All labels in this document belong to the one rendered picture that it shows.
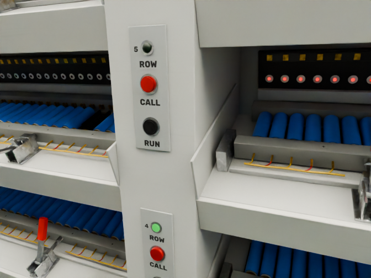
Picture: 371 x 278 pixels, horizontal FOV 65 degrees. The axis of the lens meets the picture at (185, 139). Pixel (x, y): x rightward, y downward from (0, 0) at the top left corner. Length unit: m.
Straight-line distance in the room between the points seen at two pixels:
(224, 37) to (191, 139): 0.10
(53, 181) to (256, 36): 0.31
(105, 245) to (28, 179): 0.16
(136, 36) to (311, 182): 0.23
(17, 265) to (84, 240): 0.12
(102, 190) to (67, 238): 0.21
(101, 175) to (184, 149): 0.13
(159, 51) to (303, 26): 0.13
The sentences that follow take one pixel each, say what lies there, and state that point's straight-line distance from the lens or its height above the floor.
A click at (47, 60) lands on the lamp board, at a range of 0.61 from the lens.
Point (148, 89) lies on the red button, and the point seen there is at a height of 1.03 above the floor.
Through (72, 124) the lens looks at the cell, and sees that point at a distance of 0.49.
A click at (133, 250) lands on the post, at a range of 0.39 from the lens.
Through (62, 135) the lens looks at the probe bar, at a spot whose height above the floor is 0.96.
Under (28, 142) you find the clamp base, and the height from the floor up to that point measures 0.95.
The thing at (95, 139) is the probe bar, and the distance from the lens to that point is 0.41.
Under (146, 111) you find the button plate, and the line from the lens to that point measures 0.30.
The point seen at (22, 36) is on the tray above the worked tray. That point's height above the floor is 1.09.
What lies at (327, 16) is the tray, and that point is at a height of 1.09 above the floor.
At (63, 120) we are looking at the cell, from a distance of 0.51.
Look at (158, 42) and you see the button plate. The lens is 0.29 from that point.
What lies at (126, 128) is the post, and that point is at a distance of 0.32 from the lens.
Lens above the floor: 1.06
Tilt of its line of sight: 16 degrees down
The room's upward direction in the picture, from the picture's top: 1 degrees counter-clockwise
